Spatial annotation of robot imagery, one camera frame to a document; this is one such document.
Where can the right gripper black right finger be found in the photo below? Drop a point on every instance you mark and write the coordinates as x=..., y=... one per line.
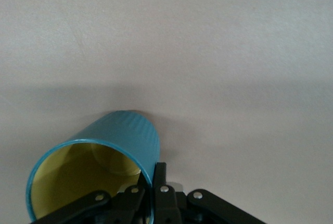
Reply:
x=166, y=205

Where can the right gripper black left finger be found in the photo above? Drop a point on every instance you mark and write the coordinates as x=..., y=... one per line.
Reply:
x=86, y=208

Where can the teal mug yellow inside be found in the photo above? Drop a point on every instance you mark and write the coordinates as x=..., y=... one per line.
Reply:
x=125, y=135

